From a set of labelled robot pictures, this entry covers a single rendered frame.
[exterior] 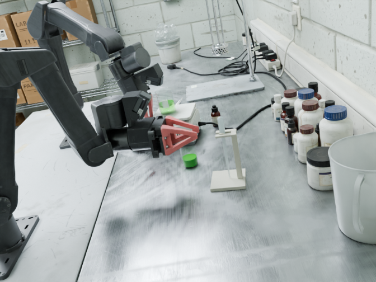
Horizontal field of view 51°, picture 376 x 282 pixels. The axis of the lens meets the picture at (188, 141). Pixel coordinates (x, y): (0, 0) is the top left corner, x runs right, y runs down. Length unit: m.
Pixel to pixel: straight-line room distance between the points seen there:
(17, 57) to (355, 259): 0.68
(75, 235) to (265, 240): 0.40
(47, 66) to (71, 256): 0.37
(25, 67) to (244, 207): 0.51
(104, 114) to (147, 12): 2.72
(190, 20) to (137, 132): 2.75
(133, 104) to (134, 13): 2.74
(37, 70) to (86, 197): 0.37
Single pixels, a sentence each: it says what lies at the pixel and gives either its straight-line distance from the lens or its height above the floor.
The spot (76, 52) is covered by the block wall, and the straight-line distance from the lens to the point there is 3.72.
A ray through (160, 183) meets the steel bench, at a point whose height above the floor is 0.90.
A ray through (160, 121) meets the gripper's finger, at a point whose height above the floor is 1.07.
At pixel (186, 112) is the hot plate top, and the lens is 1.14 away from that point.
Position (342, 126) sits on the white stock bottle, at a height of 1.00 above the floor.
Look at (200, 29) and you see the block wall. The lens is 3.57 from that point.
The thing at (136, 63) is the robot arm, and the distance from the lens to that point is 1.08.
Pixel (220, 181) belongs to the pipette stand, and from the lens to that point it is 0.92.
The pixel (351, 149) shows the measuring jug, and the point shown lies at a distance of 0.76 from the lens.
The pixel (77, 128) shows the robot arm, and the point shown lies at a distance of 0.85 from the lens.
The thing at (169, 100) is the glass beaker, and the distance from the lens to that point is 1.14.
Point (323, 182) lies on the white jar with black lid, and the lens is 0.85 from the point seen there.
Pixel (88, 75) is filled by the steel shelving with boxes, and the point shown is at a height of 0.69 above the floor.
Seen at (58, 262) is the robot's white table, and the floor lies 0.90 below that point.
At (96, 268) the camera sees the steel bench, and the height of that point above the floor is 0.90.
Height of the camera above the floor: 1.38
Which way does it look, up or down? 24 degrees down
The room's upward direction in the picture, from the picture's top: 11 degrees counter-clockwise
